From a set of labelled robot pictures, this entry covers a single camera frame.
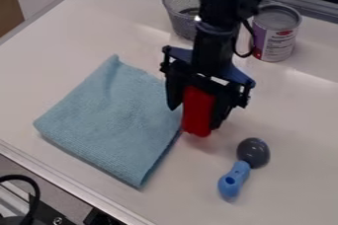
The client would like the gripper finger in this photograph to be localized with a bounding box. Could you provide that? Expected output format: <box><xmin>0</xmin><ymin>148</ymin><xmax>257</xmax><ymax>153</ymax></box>
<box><xmin>163</xmin><ymin>61</ymin><xmax>192</xmax><ymax>112</ymax></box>
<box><xmin>210</xmin><ymin>84</ymin><xmax>242</xmax><ymax>130</ymax></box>

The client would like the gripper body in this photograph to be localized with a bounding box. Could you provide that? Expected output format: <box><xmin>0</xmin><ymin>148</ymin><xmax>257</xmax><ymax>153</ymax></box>
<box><xmin>158</xmin><ymin>25</ymin><xmax>258</xmax><ymax>109</ymax></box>

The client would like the red toy pepper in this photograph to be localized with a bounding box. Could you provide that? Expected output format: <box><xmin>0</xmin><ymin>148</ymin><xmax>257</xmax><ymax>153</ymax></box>
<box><xmin>179</xmin><ymin>85</ymin><xmax>218</xmax><ymax>138</ymax></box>

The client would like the blue and grey toy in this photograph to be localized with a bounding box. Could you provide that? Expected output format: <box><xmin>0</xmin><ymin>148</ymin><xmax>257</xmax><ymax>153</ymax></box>
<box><xmin>216</xmin><ymin>137</ymin><xmax>273</xmax><ymax>202</ymax></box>

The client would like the silver mesh basket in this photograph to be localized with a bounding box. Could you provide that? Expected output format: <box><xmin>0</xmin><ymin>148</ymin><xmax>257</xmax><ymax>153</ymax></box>
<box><xmin>160</xmin><ymin>0</ymin><xmax>206</xmax><ymax>40</ymax></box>

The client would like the white labelled can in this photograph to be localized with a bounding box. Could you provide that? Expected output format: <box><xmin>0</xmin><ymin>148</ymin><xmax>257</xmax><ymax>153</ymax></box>
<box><xmin>249</xmin><ymin>3</ymin><xmax>304</xmax><ymax>63</ymax></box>

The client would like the blue cloth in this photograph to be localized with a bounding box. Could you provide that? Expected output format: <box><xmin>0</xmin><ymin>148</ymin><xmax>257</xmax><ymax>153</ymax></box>
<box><xmin>33</xmin><ymin>53</ymin><xmax>184</xmax><ymax>189</ymax></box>

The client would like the cardboard box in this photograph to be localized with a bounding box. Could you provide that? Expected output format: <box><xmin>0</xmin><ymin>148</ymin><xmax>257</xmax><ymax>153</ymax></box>
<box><xmin>0</xmin><ymin>0</ymin><xmax>27</xmax><ymax>38</ymax></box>

